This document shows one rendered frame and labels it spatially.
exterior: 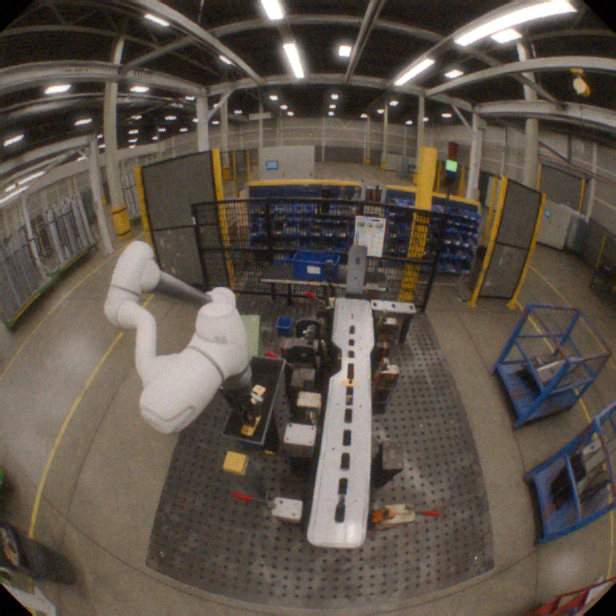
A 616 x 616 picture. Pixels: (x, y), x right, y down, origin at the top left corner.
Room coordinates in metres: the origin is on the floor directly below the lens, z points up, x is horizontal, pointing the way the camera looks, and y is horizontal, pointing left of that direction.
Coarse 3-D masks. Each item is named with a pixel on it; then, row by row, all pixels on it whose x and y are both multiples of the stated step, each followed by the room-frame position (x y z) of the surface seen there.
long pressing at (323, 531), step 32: (352, 320) 1.13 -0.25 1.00; (352, 416) 0.51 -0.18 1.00; (320, 448) 0.38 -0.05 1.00; (352, 448) 0.37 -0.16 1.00; (320, 480) 0.25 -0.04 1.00; (352, 480) 0.24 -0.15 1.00; (320, 512) 0.12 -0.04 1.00; (352, 512) 0.12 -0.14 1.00; (320, 544) 0.00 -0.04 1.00; (352, 544) -0.01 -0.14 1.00
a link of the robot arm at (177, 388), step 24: (120, 312) 0.53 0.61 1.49; (144, 312) 0.52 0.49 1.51; (144, 336) 0.40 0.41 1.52; (144, 360) 0.31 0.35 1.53; (168, 360) 0.28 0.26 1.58; (192, 360) 0.29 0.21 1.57; (144, 384) 0.24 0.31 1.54; (168, 384) 0.23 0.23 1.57; (192, 384) 0.24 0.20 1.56; (216, 384) 0.28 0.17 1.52; (144, 408) 0.18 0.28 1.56; (168, 408) 0.19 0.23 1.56; (192, 408) 0.21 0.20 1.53; (168, 432) 0.17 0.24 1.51
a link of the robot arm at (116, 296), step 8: (112, 288) 0.61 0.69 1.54; (120, 288) 0.61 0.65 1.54; (112, 296) 0.59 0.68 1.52; (120, 296) 0.59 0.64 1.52; (128, 296) 0.61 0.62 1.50; (136, 296) 0.65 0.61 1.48; (112, 304) 0.57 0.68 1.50; (120, 304) 0.56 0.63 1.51; (112, 312) 0.54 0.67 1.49; (112, 320) 0.54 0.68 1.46
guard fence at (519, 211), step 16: (512, 192) 2.69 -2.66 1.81; (528, 192) 2.69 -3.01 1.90; (512, 208) 2.69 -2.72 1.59; (528, 208) 2.68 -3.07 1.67; (496, 224) 2.68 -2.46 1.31; (512, 224) 2.69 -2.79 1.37; (528, 224) 2.68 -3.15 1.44; (496, 240) 2.70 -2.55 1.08; (512, 240) 2.69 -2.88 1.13; (528, 240) 2.68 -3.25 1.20; (496, 256) 2.71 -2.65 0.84; (512, 256) 2.70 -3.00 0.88; (528, 256) 2.66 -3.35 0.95; (480, 272) 2.74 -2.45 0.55; (496, 272) 2.71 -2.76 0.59; (512, 272) 2.70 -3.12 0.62; (480, 288) 2.71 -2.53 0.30; (496, 288) 2.71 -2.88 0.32; (512, 288) 2.69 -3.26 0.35; (512, 304) 2.65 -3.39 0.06
